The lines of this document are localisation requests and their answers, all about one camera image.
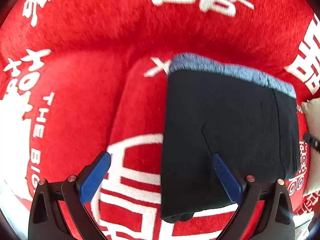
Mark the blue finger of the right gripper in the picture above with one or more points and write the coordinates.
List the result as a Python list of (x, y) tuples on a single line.
[(312, 141)]

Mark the red bedspread with white characters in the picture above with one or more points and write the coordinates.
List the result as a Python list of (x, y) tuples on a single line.
[(81, 76)]

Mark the cream pillow on right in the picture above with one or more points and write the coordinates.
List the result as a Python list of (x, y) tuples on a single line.
[(311, 110)]

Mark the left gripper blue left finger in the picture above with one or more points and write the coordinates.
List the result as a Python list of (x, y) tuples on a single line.
[(91, 176)]

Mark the black pants with floral trim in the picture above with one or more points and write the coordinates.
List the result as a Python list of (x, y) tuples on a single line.
[(246, 116)]

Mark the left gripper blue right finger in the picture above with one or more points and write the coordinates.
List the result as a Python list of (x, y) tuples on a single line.
[(230, 179)]

